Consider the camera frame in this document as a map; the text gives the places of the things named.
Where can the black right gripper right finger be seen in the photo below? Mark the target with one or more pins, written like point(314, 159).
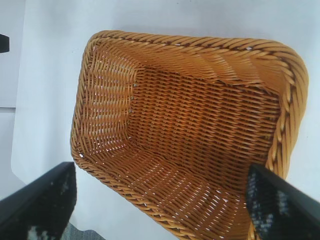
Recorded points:
point(287, 212)

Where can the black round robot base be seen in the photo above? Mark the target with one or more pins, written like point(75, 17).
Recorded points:
point(3, 43)

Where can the brown woven wicker basket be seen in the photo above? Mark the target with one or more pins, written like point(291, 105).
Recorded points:
point(190, 120)

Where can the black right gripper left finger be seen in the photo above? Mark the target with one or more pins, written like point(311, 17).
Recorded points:
point(32, 215)

